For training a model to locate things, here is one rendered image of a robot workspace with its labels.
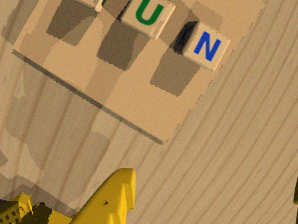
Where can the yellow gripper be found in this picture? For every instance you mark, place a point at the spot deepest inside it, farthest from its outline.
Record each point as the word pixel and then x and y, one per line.
pixel 105 205

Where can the tan mat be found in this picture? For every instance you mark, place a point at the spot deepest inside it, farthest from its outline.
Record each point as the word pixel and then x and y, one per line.
pixel 140 79

